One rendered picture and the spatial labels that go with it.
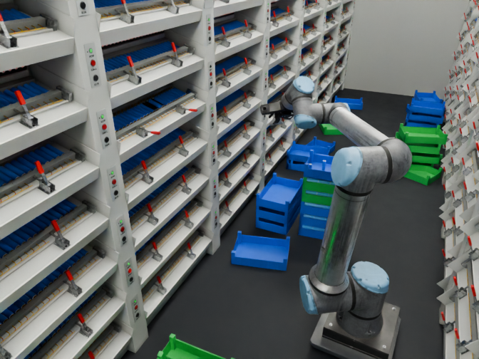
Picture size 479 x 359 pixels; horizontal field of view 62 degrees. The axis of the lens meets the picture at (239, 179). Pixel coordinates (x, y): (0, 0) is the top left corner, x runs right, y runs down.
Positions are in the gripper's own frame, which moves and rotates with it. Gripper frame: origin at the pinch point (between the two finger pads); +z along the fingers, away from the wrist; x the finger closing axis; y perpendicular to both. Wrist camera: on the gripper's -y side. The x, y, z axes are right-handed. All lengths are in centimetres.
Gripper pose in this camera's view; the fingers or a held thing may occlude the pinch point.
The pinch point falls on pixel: (269, 120)
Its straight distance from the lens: 206.1
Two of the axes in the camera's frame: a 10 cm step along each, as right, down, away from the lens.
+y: 9.5, -0.1, 3.2
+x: -1.0, -9.5, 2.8
